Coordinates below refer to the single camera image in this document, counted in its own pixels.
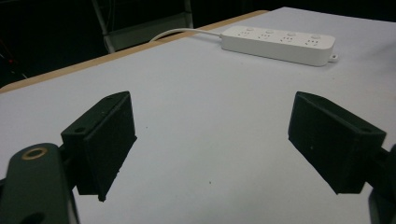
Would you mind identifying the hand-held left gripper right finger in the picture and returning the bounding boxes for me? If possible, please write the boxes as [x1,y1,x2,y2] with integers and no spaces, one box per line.
[288,91,388,195]

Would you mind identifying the white power strip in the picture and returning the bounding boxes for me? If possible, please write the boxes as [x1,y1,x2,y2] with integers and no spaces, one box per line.
[219,24,339,67]

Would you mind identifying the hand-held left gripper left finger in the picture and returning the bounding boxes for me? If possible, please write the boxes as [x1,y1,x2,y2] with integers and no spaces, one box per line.
[60,91,138,203]

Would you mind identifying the white power strip cable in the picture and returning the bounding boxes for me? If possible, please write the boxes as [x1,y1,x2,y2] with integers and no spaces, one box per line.
[148,27,224,44]

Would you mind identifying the metal stand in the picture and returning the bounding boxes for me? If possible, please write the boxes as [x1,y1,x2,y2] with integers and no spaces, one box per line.
[91,0,194,54]

